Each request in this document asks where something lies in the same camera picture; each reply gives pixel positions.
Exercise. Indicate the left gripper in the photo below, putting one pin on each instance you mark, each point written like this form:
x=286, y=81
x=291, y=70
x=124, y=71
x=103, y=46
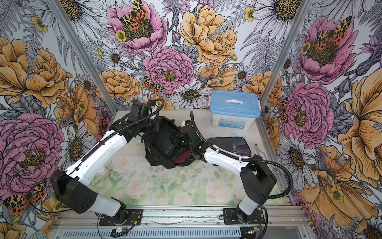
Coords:
x=156, y=122

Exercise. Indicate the red ping pong paddle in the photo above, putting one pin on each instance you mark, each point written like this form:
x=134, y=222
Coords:
x=184, y=159

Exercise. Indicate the black canvas bag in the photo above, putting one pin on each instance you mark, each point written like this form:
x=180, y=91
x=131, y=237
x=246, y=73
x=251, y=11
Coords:
x=160, y=145

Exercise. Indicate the black paddle case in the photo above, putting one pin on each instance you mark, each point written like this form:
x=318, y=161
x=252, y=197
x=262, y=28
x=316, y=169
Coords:
x=235, y=144

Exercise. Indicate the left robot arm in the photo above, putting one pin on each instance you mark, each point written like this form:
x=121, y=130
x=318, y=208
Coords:
x=71, y=185

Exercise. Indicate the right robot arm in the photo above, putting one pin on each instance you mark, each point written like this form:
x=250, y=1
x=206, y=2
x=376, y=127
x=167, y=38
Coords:
x=232, y=154

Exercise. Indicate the blue lid storage box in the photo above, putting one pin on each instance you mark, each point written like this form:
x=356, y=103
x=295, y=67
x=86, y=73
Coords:
x=234, y=109

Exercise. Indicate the small white pill bottle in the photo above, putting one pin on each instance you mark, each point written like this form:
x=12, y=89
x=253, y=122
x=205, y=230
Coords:
x=104, y=173

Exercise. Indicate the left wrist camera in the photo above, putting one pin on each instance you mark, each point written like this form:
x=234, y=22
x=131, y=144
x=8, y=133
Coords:
x=138, y=110

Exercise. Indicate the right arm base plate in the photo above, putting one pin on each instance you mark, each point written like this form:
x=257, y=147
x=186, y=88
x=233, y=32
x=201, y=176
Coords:
x=233, y=216

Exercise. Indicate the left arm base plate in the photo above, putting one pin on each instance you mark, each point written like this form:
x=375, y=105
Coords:
x=127, y=217

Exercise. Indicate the aluminium front rail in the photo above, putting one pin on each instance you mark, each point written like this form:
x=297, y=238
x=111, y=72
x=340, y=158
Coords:
x=188, y=216

